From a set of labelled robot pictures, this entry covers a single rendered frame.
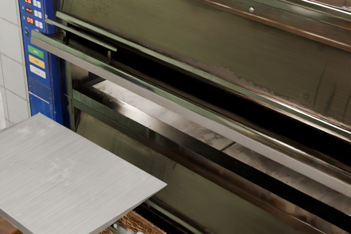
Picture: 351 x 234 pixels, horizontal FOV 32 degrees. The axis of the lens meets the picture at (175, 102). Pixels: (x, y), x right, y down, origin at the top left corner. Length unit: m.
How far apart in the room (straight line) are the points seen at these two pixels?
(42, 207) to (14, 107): 0.97
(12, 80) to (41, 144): 0.67
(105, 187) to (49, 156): 0.22
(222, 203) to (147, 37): 0.53
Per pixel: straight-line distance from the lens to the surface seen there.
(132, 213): 2.09
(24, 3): 2.17
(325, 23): 1.38
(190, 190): 1.89
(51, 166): 1.75
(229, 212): 1.82
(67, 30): 1.88
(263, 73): 1.51
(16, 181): 1.72
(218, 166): 1.74
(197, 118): 1.50
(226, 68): 1.56
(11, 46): 2.39
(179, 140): 1.84
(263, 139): 1.39
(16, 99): 2.50
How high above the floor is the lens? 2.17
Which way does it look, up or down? 29 degrees down
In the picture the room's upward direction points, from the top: 1 degrees clockwise
